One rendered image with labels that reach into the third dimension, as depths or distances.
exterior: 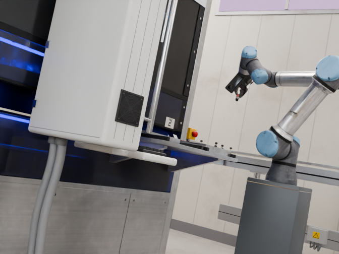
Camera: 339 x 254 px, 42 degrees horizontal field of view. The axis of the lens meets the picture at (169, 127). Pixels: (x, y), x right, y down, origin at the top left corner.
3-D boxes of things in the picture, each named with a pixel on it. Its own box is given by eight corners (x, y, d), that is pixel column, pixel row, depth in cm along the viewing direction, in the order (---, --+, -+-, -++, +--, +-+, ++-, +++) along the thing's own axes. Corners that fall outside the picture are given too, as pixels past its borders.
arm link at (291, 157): (301, 166, 211) (305, 138, 212) (288, 162, 201) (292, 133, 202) (279, 162, 219) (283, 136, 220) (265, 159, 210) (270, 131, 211)
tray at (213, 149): (156, 143, 250) (157, 137, 251) (182, 149, 270) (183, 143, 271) (205, 150, 229) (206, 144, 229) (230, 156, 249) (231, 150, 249)
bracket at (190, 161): (167, 171, 266) (171, 150, 267) (170, 172, 269) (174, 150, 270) (214, 181, 245) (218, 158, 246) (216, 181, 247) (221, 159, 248)
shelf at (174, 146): (91, 132, 227) (92, 129, 227) (172, 151, 281) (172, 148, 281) (162, 144, 197) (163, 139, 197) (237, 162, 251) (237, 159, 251)
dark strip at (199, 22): (176, 128, 271) (200, 5, 277) (180, 129, 274) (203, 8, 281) (177, 128, 270) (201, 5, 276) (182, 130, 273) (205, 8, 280)
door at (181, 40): (141, 78, 243) (161, -22, 248) (186, 97, 276) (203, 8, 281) (142, 79, 243) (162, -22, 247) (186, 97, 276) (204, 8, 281)
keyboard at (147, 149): (79, 140, 194) (80, 135, 194) (103, 145, 204) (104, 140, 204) (142, 151, 167) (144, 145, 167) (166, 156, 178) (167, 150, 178)
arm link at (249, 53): (246, 58, 213) (239, 46, 217) (243, 73, 222) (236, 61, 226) (261, 54, 214) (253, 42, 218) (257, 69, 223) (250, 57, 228)
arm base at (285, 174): (300, 186, 213) (303, 166, 213) (292, 185, 200) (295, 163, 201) (270, 181, 220) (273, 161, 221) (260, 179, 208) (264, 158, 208)
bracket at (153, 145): (109, 161, 227) (113, 137, 228) (113, 162, 230) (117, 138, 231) (158, 172, 206) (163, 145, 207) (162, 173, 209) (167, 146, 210)
